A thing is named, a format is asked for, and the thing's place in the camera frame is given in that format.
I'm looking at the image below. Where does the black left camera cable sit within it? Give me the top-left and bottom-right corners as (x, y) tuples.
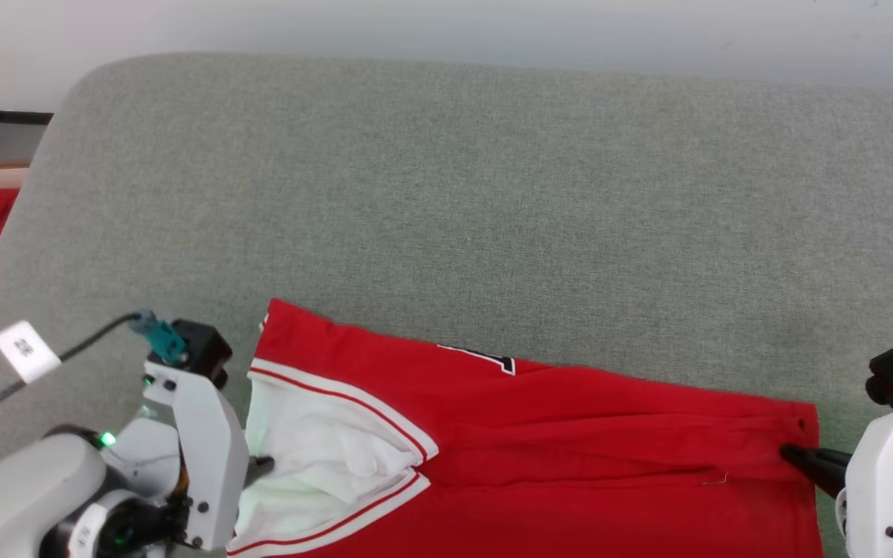
(0, 312), (143, 435)

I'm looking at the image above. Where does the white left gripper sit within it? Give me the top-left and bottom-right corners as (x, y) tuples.
(105, 360), (277, 553)

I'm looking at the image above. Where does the red Bulls 23 jersey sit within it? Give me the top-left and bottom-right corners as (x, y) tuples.
(226, 298), (823, 558)

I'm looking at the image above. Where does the white cable label tag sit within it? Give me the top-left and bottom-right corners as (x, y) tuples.
(0, 320), (63, 384)

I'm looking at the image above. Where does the teal left camera connector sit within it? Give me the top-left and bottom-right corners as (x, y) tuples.
(129, 310), (188, 365)

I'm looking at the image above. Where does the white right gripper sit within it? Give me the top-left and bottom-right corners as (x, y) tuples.
(779, 395), (893, 558)

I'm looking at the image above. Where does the black rectangular frame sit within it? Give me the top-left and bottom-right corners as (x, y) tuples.
(0, 110), (54, 164)

